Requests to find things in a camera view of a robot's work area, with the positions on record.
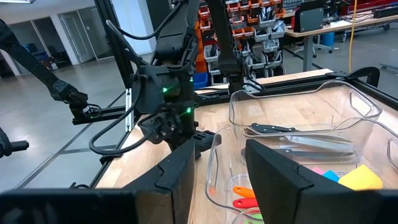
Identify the white metal strip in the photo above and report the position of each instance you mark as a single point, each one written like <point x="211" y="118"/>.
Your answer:
<point x="128" y="109"/>

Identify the orange silicone spatula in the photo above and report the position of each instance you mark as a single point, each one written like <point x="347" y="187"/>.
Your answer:
<point x="244" y="191"/>

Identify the blue plastic crate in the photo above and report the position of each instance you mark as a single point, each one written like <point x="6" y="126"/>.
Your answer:
<point x="201" y="80"/>

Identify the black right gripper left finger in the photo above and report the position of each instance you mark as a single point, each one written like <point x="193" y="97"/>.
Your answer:
<point x="174" y="186"/>

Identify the black monitor on bench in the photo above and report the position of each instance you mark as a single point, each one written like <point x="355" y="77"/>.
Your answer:
<point x="309" y="19"/>

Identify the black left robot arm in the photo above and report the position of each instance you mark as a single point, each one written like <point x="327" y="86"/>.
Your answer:
<point x="174" y="37"/>

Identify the glass double doors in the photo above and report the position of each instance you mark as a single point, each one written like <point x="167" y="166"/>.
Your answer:
<point x="84" y="34"/>

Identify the orange and grey parts bin rack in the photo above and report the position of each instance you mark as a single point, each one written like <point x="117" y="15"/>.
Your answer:
<point x="261" y="34"/>

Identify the blue barrel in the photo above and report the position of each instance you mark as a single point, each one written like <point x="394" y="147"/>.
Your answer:
<point x="328" y="39"/>

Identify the blue silicone spatula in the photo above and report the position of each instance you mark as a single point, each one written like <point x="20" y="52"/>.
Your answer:
<point x="331" y="175"/>

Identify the pink silicone spatula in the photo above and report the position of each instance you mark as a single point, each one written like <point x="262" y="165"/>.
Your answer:
<point x="317" y="170"/>

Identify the red silicone spatula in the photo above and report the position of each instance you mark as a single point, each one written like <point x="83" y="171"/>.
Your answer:
<point x="245" y="203"/>

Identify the wide blade black knife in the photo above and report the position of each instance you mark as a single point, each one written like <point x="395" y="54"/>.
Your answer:
<point x="320" y="143"/>

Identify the wooden workbench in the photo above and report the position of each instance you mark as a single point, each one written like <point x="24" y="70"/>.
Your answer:
<point x="335" y="26"/>

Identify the yellow silicone spatula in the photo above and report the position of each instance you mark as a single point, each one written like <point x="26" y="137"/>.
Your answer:
<point x="360" y="180"/>

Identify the green silicone spatula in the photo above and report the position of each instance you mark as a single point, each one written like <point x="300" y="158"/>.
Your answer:
<point x="254" y="217"/>

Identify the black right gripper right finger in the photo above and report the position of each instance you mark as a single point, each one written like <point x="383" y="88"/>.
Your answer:
<point x="280" y="193"/>

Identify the black steak knife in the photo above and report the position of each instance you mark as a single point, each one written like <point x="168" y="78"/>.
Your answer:
<point x="317" y="154"/>
<point x="270" y="128"/>

